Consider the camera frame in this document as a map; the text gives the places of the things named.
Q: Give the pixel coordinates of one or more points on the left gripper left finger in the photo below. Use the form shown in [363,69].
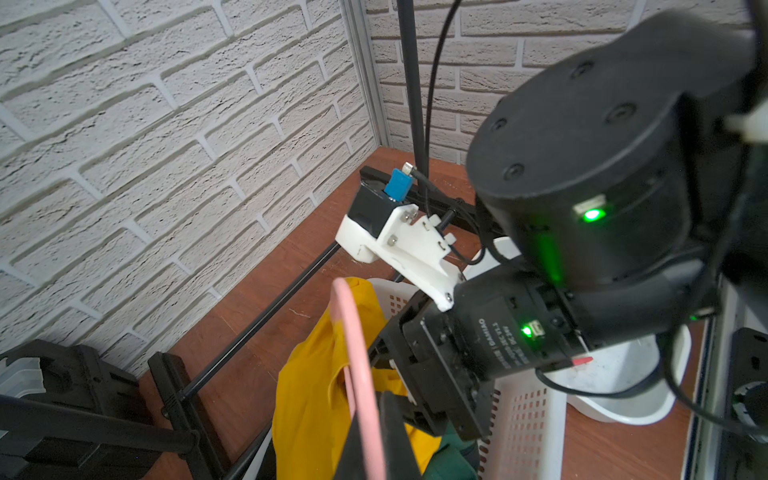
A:
[351,465]

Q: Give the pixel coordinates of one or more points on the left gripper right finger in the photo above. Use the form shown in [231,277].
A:
[399,459]

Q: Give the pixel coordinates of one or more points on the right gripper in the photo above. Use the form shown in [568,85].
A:
[504,321]

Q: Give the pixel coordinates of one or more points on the yellow t-shirt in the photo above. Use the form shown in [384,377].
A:
[312,418]

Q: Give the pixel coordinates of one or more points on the pink hanger of yellow shirt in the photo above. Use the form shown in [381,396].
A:
[359,384]

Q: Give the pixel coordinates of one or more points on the green t-shirt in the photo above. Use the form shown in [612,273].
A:
[455,458]

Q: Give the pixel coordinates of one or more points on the white perforated laundry basket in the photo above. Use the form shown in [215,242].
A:
[527,421]

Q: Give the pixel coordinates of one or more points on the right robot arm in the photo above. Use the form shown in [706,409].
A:
[626,179]

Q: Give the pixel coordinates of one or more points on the black clothes rack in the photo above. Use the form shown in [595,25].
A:
[156,158]

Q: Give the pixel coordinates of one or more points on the white plastic tray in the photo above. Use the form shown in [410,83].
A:
[596,346]

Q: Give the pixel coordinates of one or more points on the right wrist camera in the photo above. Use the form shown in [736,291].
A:
[381,225]

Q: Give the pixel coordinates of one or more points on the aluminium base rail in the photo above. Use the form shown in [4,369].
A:
[704,438]

